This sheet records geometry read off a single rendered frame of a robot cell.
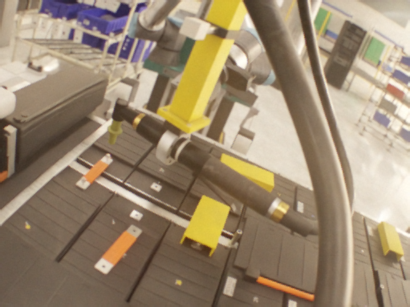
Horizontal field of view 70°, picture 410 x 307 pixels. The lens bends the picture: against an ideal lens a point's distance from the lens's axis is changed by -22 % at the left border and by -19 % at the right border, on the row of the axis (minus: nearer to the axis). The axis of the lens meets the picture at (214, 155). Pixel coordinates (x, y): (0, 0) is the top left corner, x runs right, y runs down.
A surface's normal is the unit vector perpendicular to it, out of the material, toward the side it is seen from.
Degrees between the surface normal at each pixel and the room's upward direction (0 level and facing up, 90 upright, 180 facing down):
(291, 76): 72
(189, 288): 0
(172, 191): 0
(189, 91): 90
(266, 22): 92
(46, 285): 0
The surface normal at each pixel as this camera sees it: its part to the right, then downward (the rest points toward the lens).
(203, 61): -0.45, 0.29
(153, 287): 0.37, -0.81
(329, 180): -0.32, -0.40
